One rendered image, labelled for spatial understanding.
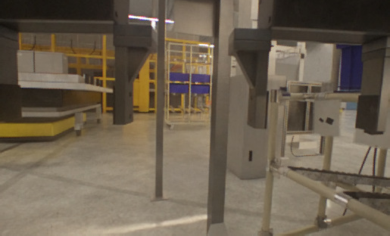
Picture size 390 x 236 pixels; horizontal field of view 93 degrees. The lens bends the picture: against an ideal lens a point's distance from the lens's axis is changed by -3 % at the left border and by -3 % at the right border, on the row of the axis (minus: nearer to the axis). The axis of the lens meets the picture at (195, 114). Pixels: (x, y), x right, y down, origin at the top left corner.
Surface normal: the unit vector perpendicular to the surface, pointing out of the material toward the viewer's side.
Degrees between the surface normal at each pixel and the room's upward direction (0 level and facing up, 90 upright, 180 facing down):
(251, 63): 90
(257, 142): 90
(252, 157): 90
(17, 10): 90
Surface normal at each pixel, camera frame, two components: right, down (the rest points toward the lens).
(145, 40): 0.01, 0.09
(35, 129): 0.27, 0.09
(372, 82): -1.00, -0.03
